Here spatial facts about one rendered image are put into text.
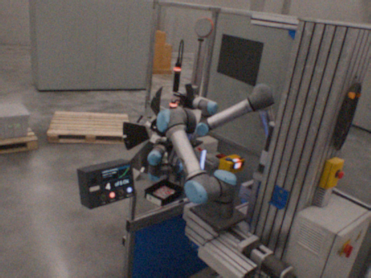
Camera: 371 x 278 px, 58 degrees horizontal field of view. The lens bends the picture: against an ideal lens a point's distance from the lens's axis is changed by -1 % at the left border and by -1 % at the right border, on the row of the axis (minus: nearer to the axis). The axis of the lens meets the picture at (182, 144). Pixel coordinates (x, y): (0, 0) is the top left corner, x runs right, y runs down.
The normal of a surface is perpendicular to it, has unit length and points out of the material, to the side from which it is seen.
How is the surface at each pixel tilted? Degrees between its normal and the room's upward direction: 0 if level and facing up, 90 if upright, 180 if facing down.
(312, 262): 90
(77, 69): 90
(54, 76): 90
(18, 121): 96
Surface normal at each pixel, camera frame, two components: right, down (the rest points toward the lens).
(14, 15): 0.47, 0.38
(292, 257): -0.76, 0.16
